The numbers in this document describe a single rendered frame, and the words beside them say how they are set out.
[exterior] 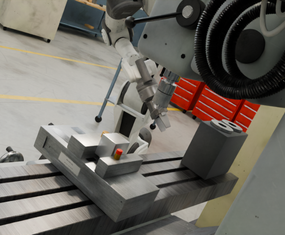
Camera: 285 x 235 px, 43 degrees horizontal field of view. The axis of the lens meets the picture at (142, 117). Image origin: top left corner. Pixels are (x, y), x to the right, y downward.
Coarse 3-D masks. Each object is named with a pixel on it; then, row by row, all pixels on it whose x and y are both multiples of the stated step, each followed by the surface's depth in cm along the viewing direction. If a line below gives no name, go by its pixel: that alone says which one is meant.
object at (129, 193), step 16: (48, 128) 101; (64, 128) 106; (80, 128) 111; (48, 144) 100; (64, 144) 96; (64, 160) 96; (80, 160) 92; (96, 160) 96; (112, 160) 90; (128, 160) 94; (80, 176) 93; (96, 176) 89; (112, 176) 91; (128, 176) 95; (96, 192) 89; (112, 192) 86; (128, 192) 87; (144, 192) 91; (112, 208) 86; (128, 208) 87; (144, 208) 94
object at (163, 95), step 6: (162, 84) 98; (156, 90) 100; (162, 90) 98; (168, 90) 98; (174, 90) 99; (156, 96) 99; (162, 96) 98; (168, 96) 98; (156, 102) 99; (162, 102) 99; (168, 102) 100
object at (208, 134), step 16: (208, 128) 132; (224, 128) 132; (240, 128) 144; (192, 144) 136; (208, 144) 132; (224, 144) 129; (240, 144) 144; (192, 160) 136; (208, 160) 132; (224, 160) 139; (208, 176) 134
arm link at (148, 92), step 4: (156, 84) 144; (144, 88) 142; (148, 88) 142; (152, 88) 142; (156, 88) 143; (140, 92) 144; (144, 92) 142; (148, 92) 142; (152, 92) 142; (140, 96) 144; (144, 96) 143; (148, 96) 142; (152, 96) 142; (144, 100) 144; (148, 100) 144; (148, 104) 144; (152, 104) 141; (148, 108) 148; (152, 108) 141; (164, 108) 140; (152, 112) 143; (156, 112) 140; (160, 112) 139; (152, 116) 145; (156, 116) 143
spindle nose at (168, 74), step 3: (165, 72) 98; (168, 72) 97; (171, 72) 96; (165, 75) 97; (168, 75) 97; (171, 75) 96; (174, 75) 96; (177, 75) 96; (168, 78) 97; (171, 78) 97; (174, 78) 97; (177, 78) 97; (180, 78) 98; (174, 81) 97; (177, 81) 98
